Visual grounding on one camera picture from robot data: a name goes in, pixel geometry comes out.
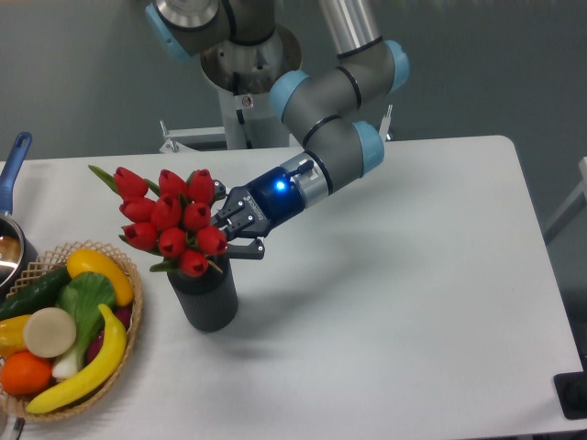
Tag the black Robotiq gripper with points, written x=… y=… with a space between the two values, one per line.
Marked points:
x=255 y=209

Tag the red tulip bouquet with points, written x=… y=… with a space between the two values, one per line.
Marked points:
x=171 y=219

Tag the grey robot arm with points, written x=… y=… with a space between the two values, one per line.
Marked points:
x=335 y=152

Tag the dark grey ribbed vase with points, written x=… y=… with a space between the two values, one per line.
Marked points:
x=209 y=302

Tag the purple red vegetable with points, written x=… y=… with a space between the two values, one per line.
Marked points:
x=124 y=315

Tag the green bok choy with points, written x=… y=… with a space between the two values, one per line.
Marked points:
x=80 y=299

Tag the yellow banana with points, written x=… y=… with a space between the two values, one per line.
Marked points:
x=90 y=377

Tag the woven wicker basket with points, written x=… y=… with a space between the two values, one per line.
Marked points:
x=52 y=260

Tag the green cucumber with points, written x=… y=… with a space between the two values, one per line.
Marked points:
x=41 y=293

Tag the beige round disc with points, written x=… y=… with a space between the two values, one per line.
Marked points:
x=49 y=332

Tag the yellow bell pepper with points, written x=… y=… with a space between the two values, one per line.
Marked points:
x=12 y=335

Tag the orange fruit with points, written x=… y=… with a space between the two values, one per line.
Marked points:
x=26 y=374

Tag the black device at table edge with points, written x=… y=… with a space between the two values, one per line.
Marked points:
x=571 y=391

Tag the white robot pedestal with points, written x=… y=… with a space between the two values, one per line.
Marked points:
x=243 y=77

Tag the blue handled saucepan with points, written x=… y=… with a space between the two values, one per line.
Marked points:
x=16 y=250

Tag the white frame at right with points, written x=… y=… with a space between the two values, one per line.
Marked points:
x=571 y=206

